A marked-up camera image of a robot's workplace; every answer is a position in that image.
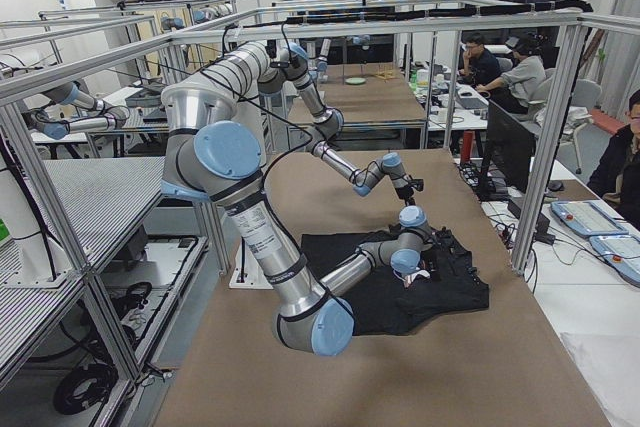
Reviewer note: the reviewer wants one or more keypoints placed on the person in black jacket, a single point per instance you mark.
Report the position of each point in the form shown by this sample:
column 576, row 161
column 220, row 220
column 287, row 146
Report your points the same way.
column 616, row 178

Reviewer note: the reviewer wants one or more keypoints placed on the black printed t-shirt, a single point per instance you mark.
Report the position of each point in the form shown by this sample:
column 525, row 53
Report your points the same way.
column 381, row 303

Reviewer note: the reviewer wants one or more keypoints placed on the black computer monitor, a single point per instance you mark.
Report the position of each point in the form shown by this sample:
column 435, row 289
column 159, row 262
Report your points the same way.
column 509, row 147

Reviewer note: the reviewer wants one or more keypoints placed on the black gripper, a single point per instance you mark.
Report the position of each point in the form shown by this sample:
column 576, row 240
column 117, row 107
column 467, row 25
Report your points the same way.
column 442, row 256
column 406, row 194

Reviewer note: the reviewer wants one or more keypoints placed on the teach pendant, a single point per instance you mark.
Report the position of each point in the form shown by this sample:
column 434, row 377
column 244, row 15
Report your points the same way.
column 586, row 219
column 621, row 252

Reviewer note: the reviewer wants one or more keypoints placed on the person in grey hoodie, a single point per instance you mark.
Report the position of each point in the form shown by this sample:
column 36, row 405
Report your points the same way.
column 512, row 90

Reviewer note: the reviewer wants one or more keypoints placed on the aluminium cage frame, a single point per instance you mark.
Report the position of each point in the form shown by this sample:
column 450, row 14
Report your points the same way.
column 46, row 257

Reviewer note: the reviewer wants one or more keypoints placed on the person in dark shirt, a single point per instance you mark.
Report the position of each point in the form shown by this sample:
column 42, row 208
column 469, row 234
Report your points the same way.
column 479, row 65

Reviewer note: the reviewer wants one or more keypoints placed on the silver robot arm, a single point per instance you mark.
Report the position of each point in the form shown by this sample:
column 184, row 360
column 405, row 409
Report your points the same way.
column 311, row 316
column 300, row 97

